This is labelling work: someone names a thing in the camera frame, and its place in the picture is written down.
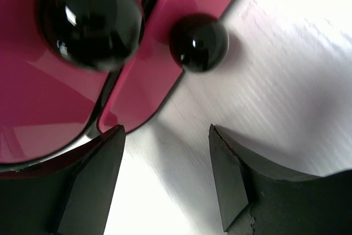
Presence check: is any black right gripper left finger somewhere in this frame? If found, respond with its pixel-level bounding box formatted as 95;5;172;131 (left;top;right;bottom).
56;125;125;234

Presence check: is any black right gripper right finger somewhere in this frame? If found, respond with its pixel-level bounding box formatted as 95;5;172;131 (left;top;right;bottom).
208;123;317;232

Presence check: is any black drawer knob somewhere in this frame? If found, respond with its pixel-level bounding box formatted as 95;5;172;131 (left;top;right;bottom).
36;0;145;72
169;13;229;73

